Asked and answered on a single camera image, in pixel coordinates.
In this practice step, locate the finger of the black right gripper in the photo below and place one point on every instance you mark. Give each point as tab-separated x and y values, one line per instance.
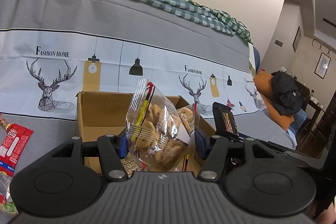
299	159

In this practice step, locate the small framed picture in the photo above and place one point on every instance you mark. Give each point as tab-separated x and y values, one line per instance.
297	39

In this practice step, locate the small brown orange candy bar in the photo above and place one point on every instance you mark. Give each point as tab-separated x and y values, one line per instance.
4	123

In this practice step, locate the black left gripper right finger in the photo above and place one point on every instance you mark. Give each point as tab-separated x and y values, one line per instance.
213	151

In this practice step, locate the red flat snack packet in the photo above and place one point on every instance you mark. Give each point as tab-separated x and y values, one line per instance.
12	146

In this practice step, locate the clear bag of cookies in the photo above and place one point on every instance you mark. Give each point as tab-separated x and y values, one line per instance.
160	134

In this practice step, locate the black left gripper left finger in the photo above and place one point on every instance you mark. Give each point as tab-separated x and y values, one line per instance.
109	157

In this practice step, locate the orange cushion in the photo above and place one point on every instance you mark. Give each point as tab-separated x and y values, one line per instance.
263	84

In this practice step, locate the dark brown snack bar wrapper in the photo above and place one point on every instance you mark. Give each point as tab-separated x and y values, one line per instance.
224	118

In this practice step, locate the clear green sachima packet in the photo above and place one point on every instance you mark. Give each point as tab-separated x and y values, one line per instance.
7	207

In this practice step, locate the black jacket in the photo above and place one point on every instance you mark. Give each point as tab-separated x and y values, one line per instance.
286	98

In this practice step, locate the silver snack bar wrapper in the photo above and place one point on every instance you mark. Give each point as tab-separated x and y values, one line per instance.
5	182

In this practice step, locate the clear bag of nut mix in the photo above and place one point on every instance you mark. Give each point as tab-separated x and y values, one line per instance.
130	165

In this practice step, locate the brown cardboard box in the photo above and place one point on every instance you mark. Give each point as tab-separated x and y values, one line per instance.
101	113

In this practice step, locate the grey deer print sofa cover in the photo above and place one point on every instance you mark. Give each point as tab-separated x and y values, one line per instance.
53	49

